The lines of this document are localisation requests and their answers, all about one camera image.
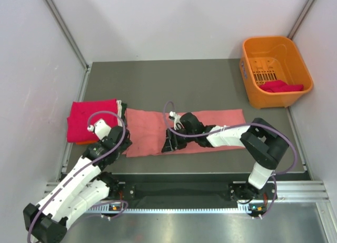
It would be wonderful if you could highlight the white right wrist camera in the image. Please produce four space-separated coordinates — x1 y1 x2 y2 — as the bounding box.
168 111 183 130

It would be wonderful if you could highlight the magenta t shirt in basket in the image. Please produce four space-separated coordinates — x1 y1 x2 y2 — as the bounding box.
259 80 304 93

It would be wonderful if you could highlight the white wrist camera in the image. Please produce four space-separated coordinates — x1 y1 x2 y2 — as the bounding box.
168 111 183 130
87 119 111 140

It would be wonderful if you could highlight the orange plastic basket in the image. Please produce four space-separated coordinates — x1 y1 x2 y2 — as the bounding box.
240 36 313 109

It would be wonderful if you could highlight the folded magenta t shirt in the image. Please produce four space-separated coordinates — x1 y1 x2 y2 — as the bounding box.
66 99 117 143

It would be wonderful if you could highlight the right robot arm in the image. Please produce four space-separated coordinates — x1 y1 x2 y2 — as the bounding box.
161 112 290 199

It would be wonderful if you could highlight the salmon pink t shirt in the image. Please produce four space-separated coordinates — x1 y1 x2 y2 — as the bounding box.
124 109 245 158

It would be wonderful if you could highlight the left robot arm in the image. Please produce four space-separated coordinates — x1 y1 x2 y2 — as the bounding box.
23 126 132 242

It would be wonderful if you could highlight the slotted grey cable duct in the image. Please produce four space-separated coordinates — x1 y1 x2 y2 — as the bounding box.
86 203 263 215

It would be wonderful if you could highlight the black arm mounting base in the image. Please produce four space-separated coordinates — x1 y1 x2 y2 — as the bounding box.
114 173 275 209

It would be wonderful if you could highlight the folded orange t shirt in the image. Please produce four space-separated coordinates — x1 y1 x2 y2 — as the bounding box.
75 140 97 145

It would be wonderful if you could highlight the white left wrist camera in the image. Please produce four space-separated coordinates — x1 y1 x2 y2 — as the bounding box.
87 119 111 140

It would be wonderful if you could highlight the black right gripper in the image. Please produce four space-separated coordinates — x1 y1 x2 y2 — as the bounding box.
162 127 196 153

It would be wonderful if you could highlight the folded white t shirt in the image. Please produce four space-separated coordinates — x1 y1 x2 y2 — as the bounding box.
116 100 123 119

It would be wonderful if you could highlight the folded dark green t shirt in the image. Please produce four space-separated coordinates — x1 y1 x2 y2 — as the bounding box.
121 102 127 126

